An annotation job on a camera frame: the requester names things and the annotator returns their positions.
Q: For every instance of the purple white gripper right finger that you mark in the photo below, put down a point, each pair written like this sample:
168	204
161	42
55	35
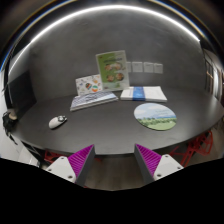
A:
154	166

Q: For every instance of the round landscape mouse pad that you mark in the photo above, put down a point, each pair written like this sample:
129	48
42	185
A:
155	116

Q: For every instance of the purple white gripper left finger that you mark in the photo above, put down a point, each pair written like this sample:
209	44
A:
75	167

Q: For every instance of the small colourful standing card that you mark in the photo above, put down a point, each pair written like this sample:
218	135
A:
89	84

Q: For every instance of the red table leg frame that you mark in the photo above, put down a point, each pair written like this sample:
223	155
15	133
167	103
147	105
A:
201	145

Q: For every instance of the black monitor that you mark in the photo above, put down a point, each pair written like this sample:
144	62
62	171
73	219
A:
22	94

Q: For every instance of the white computer mouse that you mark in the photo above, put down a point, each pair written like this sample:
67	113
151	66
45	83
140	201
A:
57	121

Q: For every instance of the white paper on wall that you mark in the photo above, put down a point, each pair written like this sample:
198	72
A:
137	66
148	67
158	68

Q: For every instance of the white blue book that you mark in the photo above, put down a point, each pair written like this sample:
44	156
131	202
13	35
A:
144	93

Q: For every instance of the white keyboard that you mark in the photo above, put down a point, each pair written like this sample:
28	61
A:
92	99

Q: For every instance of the green white standing poster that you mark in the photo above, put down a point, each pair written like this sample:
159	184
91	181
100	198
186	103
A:
113	70

